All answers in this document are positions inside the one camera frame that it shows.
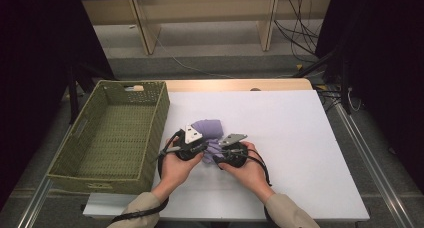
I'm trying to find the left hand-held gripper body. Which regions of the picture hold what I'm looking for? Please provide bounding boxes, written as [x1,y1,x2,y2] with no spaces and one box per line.
[173,123,204,162]

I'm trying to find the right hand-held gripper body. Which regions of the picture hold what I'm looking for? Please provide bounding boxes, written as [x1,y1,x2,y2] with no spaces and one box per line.
[218,133,250,169]

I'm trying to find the purple shorts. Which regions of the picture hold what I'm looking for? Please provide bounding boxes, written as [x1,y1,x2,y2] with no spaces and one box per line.
[191,118,225,165]

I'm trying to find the green woven basket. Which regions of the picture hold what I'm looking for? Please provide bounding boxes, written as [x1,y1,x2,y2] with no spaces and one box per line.
[46,80,171,196]

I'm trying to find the person's left hand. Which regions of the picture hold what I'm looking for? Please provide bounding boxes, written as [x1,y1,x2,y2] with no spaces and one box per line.
[156,138,205,198]

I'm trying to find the person's right hand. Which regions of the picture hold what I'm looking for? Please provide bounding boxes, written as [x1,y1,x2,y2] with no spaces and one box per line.
[218,141,275,204]

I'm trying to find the white table board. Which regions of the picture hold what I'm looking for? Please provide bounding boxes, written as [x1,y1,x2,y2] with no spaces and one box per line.
[82,89,370,222]

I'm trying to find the light wooden shelf unit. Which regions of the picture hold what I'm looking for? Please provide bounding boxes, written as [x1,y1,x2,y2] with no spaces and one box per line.
[81,0,334,56]

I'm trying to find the black curtain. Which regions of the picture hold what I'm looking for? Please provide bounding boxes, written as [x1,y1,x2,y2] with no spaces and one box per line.
[0,0,116,209]
[314,0,424,192]

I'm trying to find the white floor cable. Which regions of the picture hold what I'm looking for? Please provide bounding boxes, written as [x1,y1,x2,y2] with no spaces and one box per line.
[153,34,301,80]

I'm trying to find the black cable bundle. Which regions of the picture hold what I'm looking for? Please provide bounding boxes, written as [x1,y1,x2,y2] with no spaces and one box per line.
[273,0,323,64]

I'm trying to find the aluminium rail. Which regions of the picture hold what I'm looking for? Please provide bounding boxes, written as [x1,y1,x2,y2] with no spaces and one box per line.
[333,101,418,228]
[15,176,54,228]

